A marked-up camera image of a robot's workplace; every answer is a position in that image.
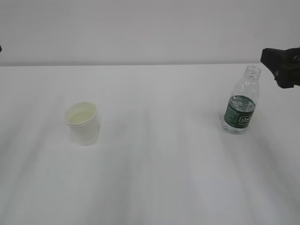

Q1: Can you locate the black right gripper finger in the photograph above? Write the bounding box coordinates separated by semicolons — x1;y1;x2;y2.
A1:
260;47;300;89

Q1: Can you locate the clear water bottle green label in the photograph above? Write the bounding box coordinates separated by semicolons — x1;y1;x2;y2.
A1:
221;65;261;135

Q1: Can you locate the white paper cup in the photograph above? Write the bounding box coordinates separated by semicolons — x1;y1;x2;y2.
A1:
64;102;99;146

